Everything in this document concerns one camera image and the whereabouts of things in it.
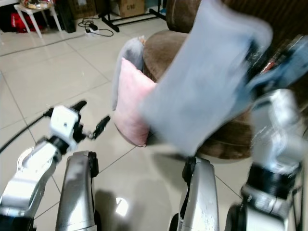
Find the large grey pillow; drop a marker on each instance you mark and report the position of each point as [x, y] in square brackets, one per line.
[202, 82]

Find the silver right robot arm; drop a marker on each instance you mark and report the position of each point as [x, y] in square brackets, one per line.
[276, 137]

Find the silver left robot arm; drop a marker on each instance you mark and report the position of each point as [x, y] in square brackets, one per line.
[29, 180]

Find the pink pillow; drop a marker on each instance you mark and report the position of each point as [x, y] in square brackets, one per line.
[134, 106]

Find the brown fabric sofa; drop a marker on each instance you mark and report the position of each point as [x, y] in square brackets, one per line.
[166, 53]

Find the red bag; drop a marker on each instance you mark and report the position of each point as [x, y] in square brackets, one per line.
[21, 23]

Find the silver left robot leg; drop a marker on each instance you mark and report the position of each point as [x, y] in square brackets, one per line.
[76, 192]

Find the silver robot leg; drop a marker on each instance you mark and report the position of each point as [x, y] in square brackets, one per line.
[76, 192]
[199, 197]

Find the white plastic stool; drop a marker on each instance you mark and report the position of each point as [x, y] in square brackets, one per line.
[36, 14]

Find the black upright case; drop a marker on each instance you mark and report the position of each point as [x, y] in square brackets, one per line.
[66, 17]

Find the plain brown cardboard box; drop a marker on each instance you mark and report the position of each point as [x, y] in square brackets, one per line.
[84, 7]

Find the black metal stand base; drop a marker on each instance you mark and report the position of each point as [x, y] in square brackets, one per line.
[132, 20]

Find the printed cardboard box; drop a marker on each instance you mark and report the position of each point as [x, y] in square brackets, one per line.
[129, 7]

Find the silver right robot leg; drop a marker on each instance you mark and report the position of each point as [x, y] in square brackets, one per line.
[199, 197]

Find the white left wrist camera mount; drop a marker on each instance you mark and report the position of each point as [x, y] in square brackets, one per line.
[65, 122]

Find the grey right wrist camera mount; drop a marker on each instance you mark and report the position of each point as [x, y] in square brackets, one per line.
[286, 72]

